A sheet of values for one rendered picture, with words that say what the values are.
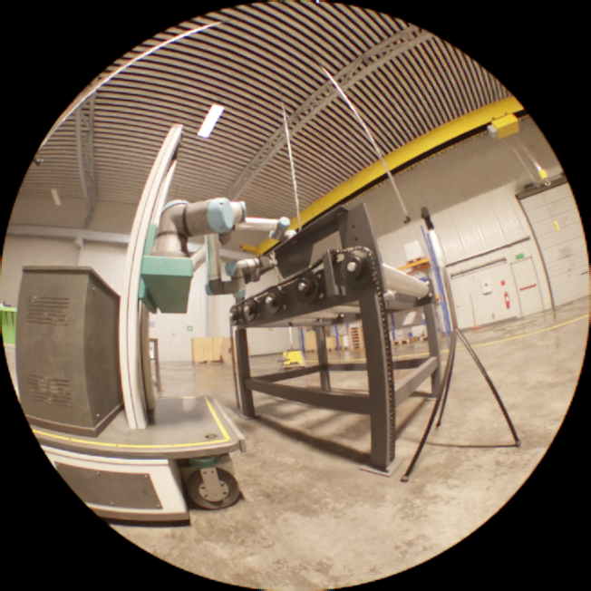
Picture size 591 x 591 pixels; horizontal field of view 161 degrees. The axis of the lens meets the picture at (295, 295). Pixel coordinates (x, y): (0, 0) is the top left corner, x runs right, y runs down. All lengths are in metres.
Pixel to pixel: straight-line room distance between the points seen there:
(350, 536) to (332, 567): 0.13
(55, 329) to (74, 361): 0.12
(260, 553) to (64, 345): 0.79
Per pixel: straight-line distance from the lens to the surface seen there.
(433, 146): 8.07
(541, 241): 10.56
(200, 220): 0.69
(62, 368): 0.77
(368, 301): 0.82
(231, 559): 0.73
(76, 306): 0.75
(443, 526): 0.77
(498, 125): 8.38
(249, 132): 9.24
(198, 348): 8.47
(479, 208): 10.75
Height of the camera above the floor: 0.60
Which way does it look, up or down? 13 degrees up
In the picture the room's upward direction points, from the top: 6 degrees counter-clockwise
